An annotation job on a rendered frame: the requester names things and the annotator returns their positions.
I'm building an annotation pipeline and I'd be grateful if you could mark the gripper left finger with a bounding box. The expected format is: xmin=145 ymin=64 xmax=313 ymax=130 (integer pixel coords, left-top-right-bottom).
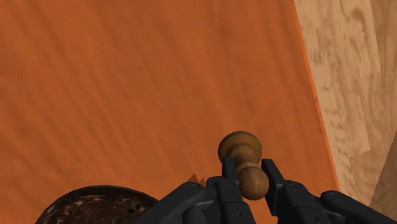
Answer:
xmin=131 ymin=156 xmax=256 ymax=224

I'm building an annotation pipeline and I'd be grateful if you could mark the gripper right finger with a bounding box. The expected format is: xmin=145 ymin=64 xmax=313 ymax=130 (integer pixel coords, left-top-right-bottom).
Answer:
xmin=261 ymin=158 xmax=397 ymax=224

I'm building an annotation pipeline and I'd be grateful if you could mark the brown wooden pepper grinder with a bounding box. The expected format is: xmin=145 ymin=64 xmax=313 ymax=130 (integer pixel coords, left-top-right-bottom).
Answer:
xmin=218 ymin=130 xmax=270 ymax=201

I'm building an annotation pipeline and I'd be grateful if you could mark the dark brown speckled bowl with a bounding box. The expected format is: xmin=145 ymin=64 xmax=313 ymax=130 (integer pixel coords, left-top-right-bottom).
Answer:
xmin=34 ymin=185 xmax=160 ymax=224

